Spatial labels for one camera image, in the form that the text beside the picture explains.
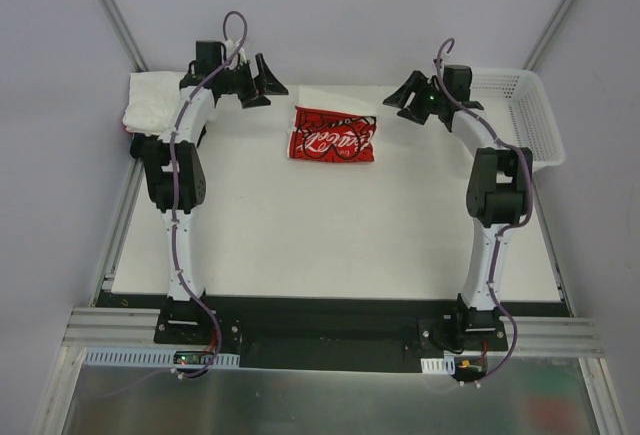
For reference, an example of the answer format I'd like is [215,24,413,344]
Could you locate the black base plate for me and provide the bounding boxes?
[153,296,507,373]

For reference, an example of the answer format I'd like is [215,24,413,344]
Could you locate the black t shirt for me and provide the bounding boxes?
[129,134,148,160]

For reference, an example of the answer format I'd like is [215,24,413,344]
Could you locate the white slotted cable duct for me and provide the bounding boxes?
[420,355,487,376]
[84,348,240,370]

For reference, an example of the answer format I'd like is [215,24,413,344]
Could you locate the aluminium frame post right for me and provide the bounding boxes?
[522,0,579,72]

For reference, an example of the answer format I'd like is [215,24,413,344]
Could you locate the aluminium side rail right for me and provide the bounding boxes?
[532,182,575,317]

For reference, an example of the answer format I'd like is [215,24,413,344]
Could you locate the aluminium frame post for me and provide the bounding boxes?
[97,0,148,73]
[522,0,579,72]

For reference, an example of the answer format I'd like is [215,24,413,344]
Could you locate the white plastic basket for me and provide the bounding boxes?
[471,68,566,171]

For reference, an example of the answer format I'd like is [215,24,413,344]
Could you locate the white slotted cable duct left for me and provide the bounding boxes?
[84,348,240,370]

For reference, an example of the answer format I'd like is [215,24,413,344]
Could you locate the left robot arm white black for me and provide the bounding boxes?
[140,41,289,344]

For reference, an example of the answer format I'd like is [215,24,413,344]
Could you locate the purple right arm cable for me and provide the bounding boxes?
[432,37,534,379]

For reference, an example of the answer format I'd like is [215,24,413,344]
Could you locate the white t shirt red print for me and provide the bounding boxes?
[287,85,378,164]

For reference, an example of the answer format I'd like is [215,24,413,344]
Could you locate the aluminium frame post left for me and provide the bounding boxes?
[97,0,148,73]

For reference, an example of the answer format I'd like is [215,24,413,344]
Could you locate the aluminium front rail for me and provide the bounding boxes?
[63,308,604,358]

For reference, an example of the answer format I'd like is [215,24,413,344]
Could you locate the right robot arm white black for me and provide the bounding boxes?
[383,65,533,350]

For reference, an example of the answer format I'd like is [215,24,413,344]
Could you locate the white slotted cable duct right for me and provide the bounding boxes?
[420,355,487,376]

